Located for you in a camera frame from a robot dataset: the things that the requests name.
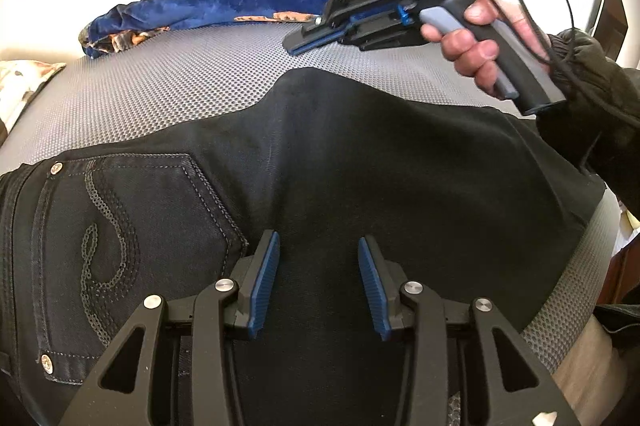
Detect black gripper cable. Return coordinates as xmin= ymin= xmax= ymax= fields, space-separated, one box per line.
xmin=508 ymin=0 xmax=640 ymax=129

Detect person's right hand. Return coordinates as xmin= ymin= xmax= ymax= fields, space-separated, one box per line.
xmin=421 ymin=0 xmax=549 ymax=99

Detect grey mesh mattress cover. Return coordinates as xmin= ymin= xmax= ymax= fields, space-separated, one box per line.
xmin=1 ymin=25 xmax=617 ymax=370

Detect floral white orange pillow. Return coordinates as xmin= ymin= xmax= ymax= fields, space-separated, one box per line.
xmin=0 ymin=60 xmax=66 ymax=131

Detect black monitor screen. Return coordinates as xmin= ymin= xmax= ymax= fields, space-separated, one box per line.
xmin=585 ymin=0 xmax=628 ymax=61

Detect blue patterned fleece blanket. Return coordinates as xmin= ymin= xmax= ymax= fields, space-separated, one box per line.
xmin=78 ymin=0 xmax=328 ymax=59

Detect black denim pants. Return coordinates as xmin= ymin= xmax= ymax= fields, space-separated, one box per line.
xmin=1 ymin=68 xmax=605 ymax=425

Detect dark sleeved right forearm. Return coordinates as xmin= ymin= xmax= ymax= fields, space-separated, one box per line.
xmin=537 ymin=30 xmax=639 ymax=215

